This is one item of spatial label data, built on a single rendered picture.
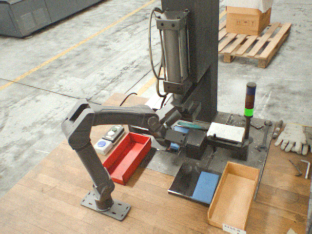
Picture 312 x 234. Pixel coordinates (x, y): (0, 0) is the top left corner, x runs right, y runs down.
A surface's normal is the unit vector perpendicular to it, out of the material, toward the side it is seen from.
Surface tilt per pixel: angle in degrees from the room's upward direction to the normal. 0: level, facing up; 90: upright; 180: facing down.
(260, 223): 0
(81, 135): 90
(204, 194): 0
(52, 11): 90
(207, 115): 90
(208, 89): 90
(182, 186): 0
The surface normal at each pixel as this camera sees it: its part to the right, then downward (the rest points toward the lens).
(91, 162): 0.52, 0.45
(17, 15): 0.86, 0.22
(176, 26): -0.44, 0.57
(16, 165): -0.11, -0.80
